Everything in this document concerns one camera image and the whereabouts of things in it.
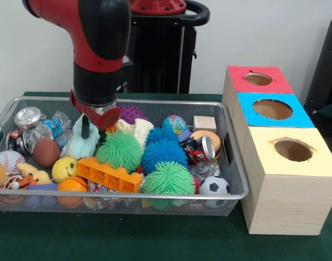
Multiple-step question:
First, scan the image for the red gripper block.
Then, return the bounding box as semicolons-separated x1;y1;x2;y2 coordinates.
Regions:
69;89;121;142

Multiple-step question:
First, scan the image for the light teal cloth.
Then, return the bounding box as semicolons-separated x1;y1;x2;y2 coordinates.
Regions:
66;115;101;160

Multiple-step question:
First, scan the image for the shallow metal mesh bin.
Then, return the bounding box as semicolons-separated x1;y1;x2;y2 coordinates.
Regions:
0;96;250;217

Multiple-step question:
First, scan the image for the wooden box with three holes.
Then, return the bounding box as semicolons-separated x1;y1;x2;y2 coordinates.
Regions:
222;65;332;236

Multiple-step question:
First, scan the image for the green spiky rubber ball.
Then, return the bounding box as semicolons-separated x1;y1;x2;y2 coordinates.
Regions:
143;160;196;196
95;129;143;173

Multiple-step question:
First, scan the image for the purple spiky ball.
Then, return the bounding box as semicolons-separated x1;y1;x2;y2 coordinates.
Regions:
117;104;149;125

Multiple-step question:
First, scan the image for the orange toy building brick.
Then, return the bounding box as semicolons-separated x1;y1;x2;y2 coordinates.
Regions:
77;156;143;194

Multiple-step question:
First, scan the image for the yellow smiley face ball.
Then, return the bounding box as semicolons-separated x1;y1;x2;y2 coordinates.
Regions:
51;156;79;183

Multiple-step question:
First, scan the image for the polka dot cloth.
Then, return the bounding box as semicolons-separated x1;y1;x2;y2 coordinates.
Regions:
87;179;120;192

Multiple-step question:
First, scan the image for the blue spiky rubber ball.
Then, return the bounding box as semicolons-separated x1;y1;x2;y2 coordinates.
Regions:
140;127;188;175

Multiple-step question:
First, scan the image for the white baseball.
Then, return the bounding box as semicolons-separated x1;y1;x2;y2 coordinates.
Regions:
0;150;27;174

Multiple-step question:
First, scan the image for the black and white soccer ball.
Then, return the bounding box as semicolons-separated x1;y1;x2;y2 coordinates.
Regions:
200;176;232;208

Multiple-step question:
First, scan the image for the black pedestal with red base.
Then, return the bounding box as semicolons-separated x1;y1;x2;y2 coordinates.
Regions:
125;0;210;95

